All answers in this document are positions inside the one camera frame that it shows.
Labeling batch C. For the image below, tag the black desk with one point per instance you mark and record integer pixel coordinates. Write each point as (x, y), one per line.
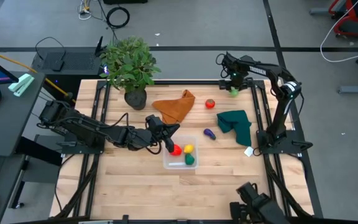
(5, 130)

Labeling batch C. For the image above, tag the red toy tomato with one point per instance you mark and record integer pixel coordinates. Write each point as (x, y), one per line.
(210, 104)

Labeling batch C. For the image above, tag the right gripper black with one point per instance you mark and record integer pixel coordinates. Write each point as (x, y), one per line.
(236, 76)

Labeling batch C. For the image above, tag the dark green cloth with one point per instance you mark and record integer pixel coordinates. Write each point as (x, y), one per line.
(235, 123)

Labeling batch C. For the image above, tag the mint green stapler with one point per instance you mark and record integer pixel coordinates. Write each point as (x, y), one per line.
(22, 84)

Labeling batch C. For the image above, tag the black table clamp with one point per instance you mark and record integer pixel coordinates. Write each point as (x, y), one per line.
(125, 219)

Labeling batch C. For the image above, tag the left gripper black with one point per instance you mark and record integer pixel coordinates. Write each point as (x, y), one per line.
(141, 138)

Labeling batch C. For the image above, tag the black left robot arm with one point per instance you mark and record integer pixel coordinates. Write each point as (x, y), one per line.
(82, 127)

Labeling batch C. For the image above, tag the small black box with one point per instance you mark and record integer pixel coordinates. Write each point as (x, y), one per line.
(57, 65)

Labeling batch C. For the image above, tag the yellow toy lemon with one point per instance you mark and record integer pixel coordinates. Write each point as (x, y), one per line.
(189, 148)

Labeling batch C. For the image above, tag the clear plastic tupperware container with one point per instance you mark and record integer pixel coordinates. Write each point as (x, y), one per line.
(180, 166)

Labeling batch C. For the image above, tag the black computer tower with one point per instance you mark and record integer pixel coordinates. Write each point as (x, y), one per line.
(76, 60)

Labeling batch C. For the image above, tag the light green toy fruit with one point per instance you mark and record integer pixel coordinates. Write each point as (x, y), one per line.
(234, 93)

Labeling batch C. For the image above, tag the green plant in black pot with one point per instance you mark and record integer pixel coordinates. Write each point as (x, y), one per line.
(129, 65)

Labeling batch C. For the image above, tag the dark green toy bell pepper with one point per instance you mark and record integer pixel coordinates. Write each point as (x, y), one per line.
(190, 159)

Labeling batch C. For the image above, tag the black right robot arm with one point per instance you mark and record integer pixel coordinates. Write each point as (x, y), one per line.
(283, 109)

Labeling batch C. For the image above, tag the black aluminium table frame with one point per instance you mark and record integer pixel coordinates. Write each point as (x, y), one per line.
(197, 82)

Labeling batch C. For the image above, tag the orange-brown cloth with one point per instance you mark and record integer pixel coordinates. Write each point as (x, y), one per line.
(174, 109)

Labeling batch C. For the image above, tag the red toy bell pepper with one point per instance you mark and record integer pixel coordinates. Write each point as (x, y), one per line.
(177, 151)

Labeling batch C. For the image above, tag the black mechanical device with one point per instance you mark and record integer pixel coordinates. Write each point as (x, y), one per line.
(259, 205)

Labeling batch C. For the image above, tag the purple toy eggplant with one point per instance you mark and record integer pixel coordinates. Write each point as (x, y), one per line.
(209, 133)

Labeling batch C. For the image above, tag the black antenna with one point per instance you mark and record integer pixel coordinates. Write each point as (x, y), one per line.
(99, 46)

